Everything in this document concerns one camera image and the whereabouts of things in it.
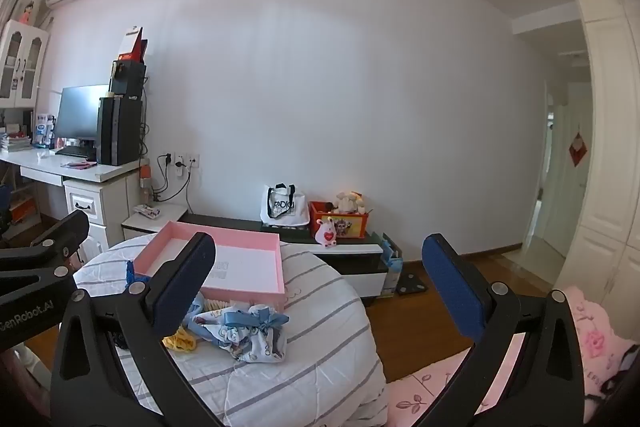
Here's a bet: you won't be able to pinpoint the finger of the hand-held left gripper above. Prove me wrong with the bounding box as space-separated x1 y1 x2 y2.
0 209 91 265
0 257 78 297

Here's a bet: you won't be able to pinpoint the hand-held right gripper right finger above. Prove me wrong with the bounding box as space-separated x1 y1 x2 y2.
421 233 586 427

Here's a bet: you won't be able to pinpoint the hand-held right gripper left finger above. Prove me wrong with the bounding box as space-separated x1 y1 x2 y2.
50 232 236 427

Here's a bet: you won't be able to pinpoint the blue knitted toy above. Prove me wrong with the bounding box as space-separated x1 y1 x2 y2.
125 259 151 288

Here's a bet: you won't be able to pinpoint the yellow knitted toy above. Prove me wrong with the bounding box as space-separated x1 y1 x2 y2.
162 327 198 353

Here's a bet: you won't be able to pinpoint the pink cardboard box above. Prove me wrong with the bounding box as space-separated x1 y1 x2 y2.
134 221 287 313

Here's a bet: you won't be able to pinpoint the cartoon print drawstring pouch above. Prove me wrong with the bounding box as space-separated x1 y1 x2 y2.
182 302 291 364

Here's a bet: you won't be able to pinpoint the dark dotted floor mat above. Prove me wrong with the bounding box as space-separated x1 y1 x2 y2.
397 274 430 297

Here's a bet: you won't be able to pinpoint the orange storage box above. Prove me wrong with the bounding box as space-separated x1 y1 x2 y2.
10 199 38 223

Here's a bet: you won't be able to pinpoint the white low side table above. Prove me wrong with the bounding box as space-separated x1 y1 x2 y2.
121 202 188 240

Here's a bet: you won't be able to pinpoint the white desk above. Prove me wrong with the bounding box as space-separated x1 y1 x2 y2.
0 146 146 258

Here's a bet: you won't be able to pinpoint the black and white tv stand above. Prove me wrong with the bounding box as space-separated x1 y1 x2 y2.
180 212 401 303

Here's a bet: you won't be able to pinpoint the blue and white carton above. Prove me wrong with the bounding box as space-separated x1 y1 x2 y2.
34 114 55 148

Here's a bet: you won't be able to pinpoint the stack of books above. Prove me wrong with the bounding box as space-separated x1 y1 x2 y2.
0 132 33 152

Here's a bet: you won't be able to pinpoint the black computer tower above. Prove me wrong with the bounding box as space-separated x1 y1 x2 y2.
96 94 145 166

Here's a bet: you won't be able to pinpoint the black computer monitor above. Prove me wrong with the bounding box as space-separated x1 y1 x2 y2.
52 84 111 158

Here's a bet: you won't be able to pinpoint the red toy box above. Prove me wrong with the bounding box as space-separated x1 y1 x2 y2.
308 201 371 240

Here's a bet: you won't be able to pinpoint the white tote bag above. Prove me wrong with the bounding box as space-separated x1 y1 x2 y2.
260 183 309 228

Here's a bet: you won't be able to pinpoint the cream plush toy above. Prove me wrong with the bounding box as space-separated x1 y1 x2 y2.
332 191 368 214

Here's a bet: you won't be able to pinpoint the pink heart figure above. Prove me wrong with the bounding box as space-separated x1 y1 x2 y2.
315 217 338 248

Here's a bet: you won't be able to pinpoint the white door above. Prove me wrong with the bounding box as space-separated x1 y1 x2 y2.
542 104 593 258

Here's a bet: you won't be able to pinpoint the white striped quilt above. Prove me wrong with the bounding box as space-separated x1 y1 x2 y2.
72 234 388 427

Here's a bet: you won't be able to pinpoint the pink floral bed sheet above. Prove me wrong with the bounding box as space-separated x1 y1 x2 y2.
385 284 640 427

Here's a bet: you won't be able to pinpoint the black box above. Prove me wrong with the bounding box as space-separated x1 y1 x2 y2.
110 59 148 98

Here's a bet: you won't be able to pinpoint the white glass door cabinet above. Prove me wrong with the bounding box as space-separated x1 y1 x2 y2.
0 19 51 110

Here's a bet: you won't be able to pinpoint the red door decoration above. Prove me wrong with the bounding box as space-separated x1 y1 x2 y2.
568 133 590 168

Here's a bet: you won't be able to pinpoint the red and white box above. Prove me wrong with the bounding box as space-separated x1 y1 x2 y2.
116 26 149 62

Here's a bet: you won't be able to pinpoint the white wardrobe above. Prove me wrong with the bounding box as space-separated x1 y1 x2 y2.
552 0 640 323

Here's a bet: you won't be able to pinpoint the black power cables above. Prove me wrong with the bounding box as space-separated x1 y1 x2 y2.
150 154 193 202

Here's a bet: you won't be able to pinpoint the white wall sockets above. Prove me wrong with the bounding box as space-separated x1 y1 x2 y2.
165 152 201 170

